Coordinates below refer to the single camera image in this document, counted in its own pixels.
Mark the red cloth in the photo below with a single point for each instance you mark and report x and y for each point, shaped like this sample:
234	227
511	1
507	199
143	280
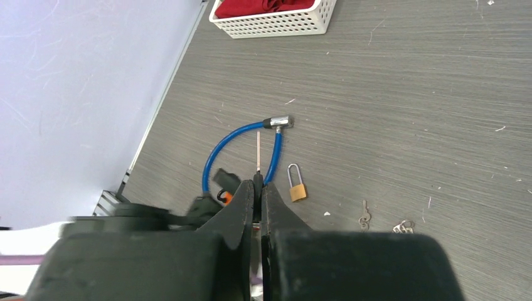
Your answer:
237	8

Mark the blue cable lock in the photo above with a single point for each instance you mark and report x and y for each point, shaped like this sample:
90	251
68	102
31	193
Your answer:
240	139

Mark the white perforated plastic basket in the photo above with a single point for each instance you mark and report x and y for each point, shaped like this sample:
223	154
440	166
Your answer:
311	21

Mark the small silver key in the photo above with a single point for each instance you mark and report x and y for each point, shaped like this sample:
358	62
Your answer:
365	217

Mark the silver key bunch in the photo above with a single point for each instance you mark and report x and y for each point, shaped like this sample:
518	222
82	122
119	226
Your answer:
404	227

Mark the orange black padlock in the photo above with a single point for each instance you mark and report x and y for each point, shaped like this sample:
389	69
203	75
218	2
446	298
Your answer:
228	182

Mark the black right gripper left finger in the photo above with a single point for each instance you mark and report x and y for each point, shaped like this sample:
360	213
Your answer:
233	224

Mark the black headed key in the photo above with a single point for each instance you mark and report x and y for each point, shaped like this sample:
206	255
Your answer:
258	184

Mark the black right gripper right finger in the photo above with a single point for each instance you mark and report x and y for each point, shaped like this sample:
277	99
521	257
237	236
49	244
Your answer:
300	263

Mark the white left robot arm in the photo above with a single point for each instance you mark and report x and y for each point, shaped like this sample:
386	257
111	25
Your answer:
139	252

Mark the brass padlock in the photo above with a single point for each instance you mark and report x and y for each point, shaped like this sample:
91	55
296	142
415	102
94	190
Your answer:
297	191

